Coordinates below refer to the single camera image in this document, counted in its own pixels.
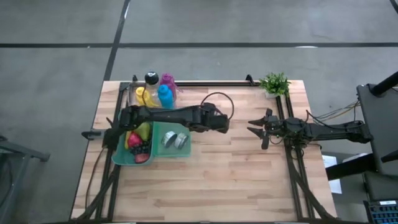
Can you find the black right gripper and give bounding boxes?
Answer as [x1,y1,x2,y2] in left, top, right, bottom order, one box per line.
[248,108,289,150]

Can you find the silver tin can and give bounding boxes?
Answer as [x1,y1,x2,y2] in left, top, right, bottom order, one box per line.
[173,132,190,150]
[160,131,178,149]

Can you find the blue plastic bottle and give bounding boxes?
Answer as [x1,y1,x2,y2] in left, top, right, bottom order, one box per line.
[157,84,175,110]

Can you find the magenta plastic bottle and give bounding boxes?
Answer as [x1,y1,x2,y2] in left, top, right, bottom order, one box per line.
[160,73,183,99]

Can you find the green pear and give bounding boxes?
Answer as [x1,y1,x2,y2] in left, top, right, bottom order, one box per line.
[134,121,152,141]

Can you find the clear bottle black cap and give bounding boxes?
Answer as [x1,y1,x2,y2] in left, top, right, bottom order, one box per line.
[144,71,161,100]

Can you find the yellow mustard bottle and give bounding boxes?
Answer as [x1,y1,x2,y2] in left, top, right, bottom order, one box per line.
[135,86,158,108]

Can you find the dark grape bunch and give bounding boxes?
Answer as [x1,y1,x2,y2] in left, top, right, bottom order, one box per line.
[129,139,153,156]

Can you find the dark maroon fruit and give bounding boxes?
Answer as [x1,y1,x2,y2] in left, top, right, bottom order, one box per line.
[134,152,150,164]

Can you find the red round fruit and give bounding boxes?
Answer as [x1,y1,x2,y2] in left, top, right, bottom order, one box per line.
[127,132,144,149]

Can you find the small green potted plant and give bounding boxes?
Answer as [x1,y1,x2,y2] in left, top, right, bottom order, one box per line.
[259,72,292,98]

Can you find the translucent teal bin lid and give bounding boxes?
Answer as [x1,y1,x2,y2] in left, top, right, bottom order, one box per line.
[152,121,192,159]

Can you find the white paper sheet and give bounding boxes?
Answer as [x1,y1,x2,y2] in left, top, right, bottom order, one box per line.
[322,154,343,194]

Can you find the clear plastic container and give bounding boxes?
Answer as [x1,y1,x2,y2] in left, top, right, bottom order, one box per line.
[126,81,178,109]

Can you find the teal plastic bin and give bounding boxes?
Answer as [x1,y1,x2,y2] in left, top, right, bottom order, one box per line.
[111,108,156,166]

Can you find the backlit keyboard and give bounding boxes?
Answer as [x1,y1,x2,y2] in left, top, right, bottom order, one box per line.
[363,200,398,224]

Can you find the grey metal stand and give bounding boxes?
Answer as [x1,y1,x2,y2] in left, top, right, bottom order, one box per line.
[0,133,51,224]

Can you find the black looped camera cable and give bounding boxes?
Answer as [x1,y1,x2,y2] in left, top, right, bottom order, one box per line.
[200,91,235,121]

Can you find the long black frame crossbar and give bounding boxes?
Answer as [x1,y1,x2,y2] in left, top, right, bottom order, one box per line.
[119,80,262,88]

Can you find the black aluminium frame rails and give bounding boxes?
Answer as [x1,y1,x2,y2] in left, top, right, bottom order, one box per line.
[82,81,129,222]
[275,93,335,222]

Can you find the thin cable bundle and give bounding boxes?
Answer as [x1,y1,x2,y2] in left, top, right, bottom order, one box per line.
[305,100,361,127]

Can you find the thin brown cable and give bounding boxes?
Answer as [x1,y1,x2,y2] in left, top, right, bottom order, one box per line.
[85,147,106,202]

